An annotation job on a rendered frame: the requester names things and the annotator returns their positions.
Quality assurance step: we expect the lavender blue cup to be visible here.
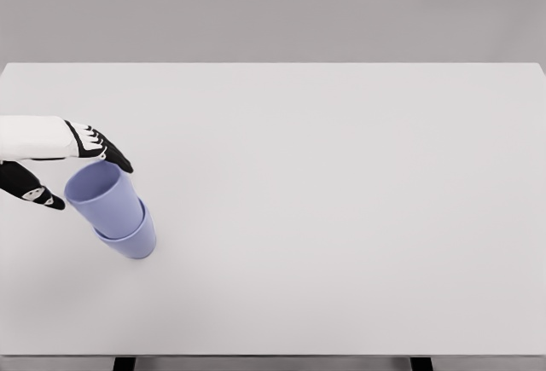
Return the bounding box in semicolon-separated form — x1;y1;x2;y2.
63;160;147;239
92;197;157;260

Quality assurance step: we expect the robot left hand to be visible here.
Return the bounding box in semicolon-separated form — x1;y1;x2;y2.
0;115;135;212

